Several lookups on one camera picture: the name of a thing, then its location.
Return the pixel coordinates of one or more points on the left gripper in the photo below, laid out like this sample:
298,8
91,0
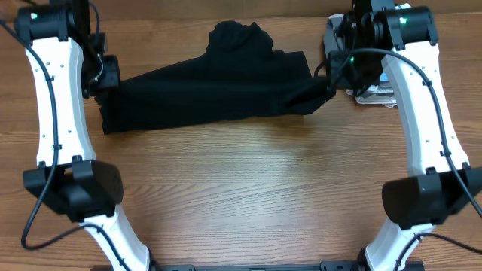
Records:
113,79

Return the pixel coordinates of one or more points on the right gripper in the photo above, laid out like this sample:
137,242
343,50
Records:
338,80

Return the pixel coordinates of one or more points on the black t-shirt with logo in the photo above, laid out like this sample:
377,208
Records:
239,76

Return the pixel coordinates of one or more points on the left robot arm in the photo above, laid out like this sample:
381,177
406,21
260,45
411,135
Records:
67,54

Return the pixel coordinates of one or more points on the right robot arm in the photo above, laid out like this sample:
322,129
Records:
382,38

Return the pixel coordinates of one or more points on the light blue folded shirt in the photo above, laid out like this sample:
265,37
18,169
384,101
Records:
383,77

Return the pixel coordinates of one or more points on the beige folded garment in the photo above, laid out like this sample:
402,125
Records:
375,95

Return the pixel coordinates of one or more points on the grey folded garment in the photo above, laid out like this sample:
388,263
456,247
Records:
331,41

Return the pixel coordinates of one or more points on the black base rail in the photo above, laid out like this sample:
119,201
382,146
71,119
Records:
248,268

